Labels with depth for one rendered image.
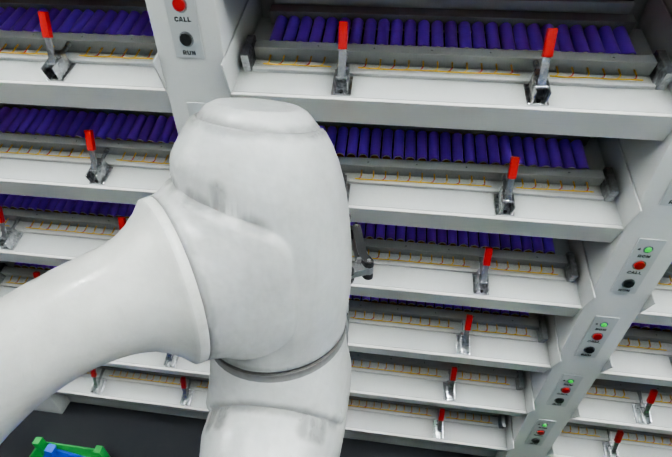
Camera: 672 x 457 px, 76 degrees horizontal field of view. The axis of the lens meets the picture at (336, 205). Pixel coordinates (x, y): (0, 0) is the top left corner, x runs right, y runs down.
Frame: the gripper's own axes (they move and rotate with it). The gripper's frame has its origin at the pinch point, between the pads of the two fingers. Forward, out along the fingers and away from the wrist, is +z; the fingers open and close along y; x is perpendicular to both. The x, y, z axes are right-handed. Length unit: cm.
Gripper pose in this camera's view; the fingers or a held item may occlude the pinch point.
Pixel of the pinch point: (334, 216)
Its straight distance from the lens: 64.1
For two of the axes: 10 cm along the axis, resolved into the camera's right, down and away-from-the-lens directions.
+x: 0.2, -9.0, -4.4
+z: 1.2, -4.4, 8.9
